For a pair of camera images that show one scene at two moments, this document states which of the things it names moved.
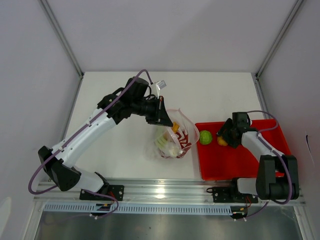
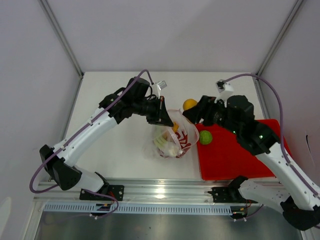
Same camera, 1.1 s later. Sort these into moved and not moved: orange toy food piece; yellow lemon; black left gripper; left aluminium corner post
Moved: yellow lemon
Not moved: black left gripper; orange toy food piece; left aluminium corner post
